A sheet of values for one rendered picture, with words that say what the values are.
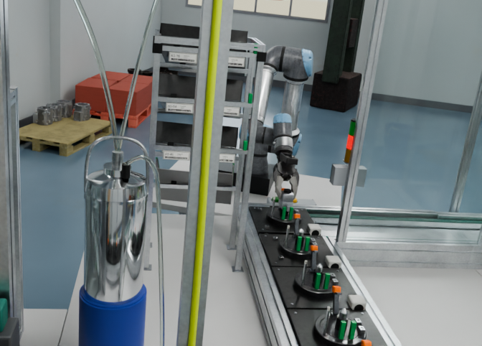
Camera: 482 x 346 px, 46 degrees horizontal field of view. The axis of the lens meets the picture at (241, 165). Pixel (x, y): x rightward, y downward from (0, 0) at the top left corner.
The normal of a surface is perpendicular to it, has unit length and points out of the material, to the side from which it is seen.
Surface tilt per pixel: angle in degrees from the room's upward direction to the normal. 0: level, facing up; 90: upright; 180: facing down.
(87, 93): 90
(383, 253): 90
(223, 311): 0
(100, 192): 79
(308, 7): 90
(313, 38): 90
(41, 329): 0
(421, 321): 0
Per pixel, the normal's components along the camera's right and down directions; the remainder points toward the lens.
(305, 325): 0.10, -0.94
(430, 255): 0.14, 0.32
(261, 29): -0.18, 0.29
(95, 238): -0.48, 0.23
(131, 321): 0.66, 0.30
